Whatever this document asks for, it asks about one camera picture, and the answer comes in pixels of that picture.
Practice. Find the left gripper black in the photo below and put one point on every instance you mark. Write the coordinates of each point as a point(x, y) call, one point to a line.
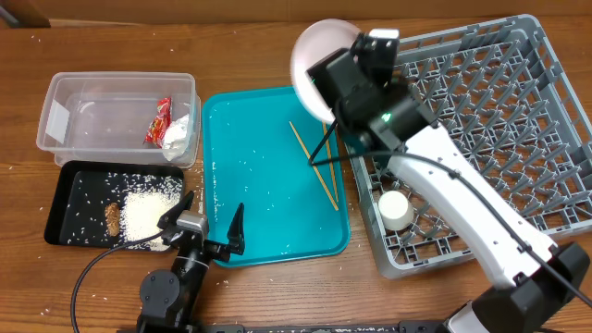
point(235, 238)

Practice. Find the large white plate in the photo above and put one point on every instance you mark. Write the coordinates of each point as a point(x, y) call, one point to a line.
point(314, 44)

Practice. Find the pile of rice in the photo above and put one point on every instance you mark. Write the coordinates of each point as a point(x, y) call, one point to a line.
point(142, 210)

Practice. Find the white plastic wrap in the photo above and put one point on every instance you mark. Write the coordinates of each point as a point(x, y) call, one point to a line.
point(175, 141)

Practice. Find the brown food scrap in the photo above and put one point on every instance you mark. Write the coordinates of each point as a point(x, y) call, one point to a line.
point(112, 218)

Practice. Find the red foil snack wrapper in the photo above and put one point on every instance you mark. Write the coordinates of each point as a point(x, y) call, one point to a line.
point(161, 122)

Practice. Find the white cup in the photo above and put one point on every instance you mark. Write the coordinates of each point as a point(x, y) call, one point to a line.
point(395, 210)

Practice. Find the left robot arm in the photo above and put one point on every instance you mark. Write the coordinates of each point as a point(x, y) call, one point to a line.
point(169, 296)

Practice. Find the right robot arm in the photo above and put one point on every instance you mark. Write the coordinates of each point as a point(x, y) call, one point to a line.
point(353, 84)

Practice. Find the black waste tray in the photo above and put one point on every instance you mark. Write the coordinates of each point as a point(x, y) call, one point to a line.
point(85, 189)

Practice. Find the grey dishwasher rack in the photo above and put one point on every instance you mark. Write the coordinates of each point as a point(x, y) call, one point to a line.
point(507, 104)

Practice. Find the teal plastic tray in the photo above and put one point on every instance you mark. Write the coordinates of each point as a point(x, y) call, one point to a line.
point(251, 156)

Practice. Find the clear plastic bin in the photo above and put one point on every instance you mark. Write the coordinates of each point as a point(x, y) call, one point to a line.
point(103, 116)

